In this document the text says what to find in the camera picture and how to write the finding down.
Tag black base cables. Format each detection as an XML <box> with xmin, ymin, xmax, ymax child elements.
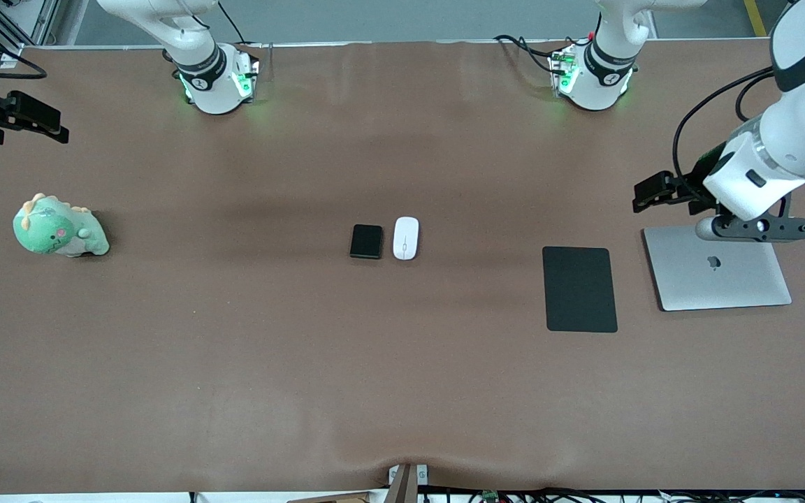
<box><xmin>493</xmin><ymin>34</ymin><xmax>558</xmax><ymax>73</ymax></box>

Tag brown table cover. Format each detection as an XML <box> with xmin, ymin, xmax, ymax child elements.
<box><xmin>0</xmin><ymin>38</ymin><xmax>805</xmax><ymax>493</ymax></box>

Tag silver laptop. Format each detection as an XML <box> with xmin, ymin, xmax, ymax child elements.
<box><xmin>642</xmin><ymin>225</ymin><xmax>793</xmax><ymax>312</ymax></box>

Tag black base cable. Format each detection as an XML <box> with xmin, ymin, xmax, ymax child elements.
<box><xmin>217</xmin><ymin>0</ymin><xmax>247</xmax><ymax>44</ymax></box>

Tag white computer mouse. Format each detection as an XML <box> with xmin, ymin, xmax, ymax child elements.
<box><xmin>393</xmin><ymin>217</ymin><xmax>420</xmax><ymax>261</ymax></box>

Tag black mouse pad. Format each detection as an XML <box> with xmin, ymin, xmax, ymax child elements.
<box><xmin>542</xmin><ymin>246</ymin><xmax>618</xmax><ymax>334</ymax></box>

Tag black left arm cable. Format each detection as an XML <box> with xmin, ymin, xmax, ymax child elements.
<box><xmin>672</xmin><ymin>66</ymin><xmax>775</xmax><ymax>203</ymax></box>

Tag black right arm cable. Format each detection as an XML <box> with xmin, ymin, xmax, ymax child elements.
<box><xmin>0</xmin><ymin>14</ymin><xmax>48</xmax><ymax>79</ymax></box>

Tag green dinosaur plush toy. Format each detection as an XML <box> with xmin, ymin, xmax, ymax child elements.
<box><xmin>13</xmin><ymin>193</ymin><xmax>110</xmax><ymax>258</ymax></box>

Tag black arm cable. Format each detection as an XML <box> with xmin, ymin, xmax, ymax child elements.
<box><xmin>0</xmin><ymin>14</ymin><xmax>48</xmax><ymax>79</ymax></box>
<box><xmin>672</xmin><ymin>66</ymin><xmax>775</xmax><ymax>203</ymax></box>

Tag aluminium frame post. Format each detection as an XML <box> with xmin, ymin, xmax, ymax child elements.
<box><xmin>0</xmin><ymin>0</ymin><xmax>61</xmax><ymax>57</ymax></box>

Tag black phone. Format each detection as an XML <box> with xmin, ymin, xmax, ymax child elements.
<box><xmin>349</xmin><ymin>224</ymin><xmax>384</xmax><ymax>260</ymax></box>

